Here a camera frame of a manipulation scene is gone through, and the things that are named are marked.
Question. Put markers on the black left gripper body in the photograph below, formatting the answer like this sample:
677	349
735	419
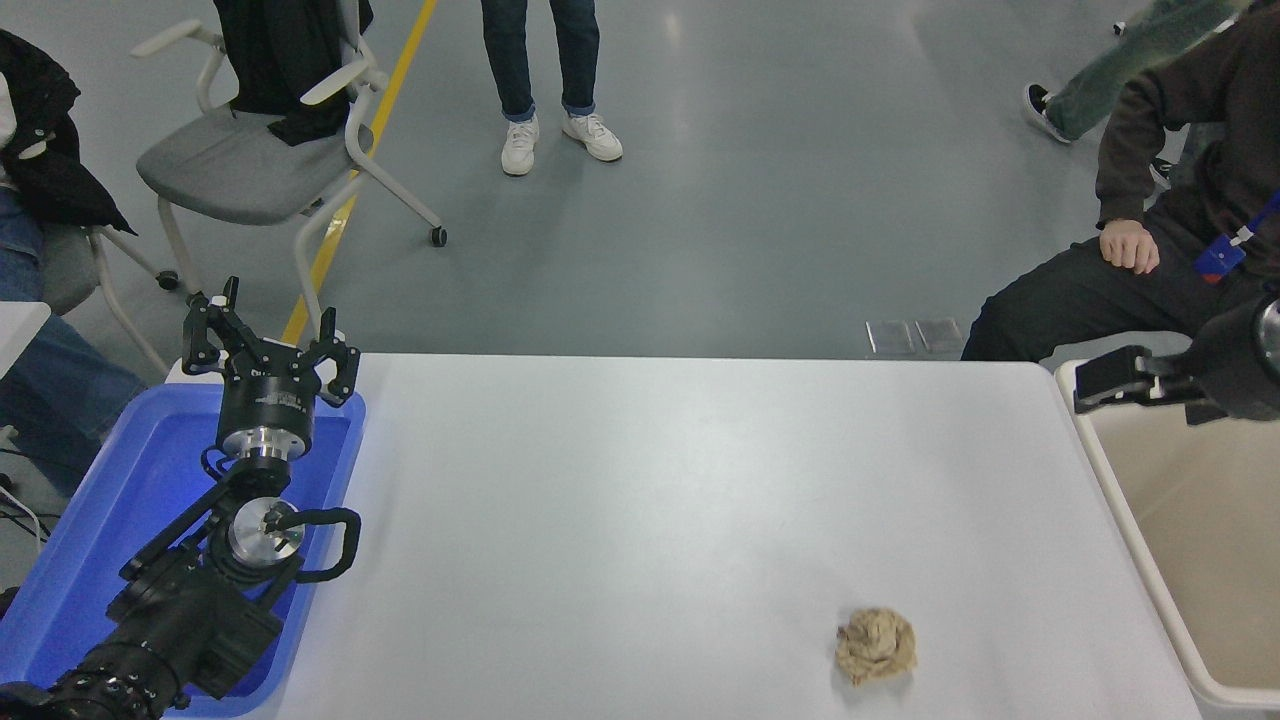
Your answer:
265	400

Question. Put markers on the white desk corner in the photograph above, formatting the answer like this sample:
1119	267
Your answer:
18	330

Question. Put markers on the grey chair with white legs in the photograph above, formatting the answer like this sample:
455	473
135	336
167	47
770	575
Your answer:
65	270

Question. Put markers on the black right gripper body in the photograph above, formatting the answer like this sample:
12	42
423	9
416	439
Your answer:
1235	360

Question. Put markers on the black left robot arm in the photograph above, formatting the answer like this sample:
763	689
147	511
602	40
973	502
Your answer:
180	620

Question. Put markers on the crumpled tan paper ball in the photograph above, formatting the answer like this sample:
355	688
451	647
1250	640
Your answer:
877	645

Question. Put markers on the seated person in black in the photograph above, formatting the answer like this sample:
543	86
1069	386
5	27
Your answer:
1100	300

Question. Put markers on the grey white office chair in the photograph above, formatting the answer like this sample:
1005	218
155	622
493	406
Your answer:
230	170

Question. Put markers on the standing person with white shoes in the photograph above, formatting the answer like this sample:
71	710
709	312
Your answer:
520	60

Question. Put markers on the seated person with jeans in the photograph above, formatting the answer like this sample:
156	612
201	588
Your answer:
50	170

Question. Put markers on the black jacket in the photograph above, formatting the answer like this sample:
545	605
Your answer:
280	60

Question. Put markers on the person's right hand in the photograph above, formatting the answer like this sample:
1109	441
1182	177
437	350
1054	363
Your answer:
1130	248

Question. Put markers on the blue plastic tray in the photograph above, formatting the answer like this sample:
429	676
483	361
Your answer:
130	480

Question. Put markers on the walking person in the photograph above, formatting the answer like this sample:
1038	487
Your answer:
1110	70

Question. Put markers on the silver floor plate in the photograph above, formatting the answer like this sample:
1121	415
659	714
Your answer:
940	335
890	337

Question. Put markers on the large pale bin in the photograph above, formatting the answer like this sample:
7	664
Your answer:
1200	520

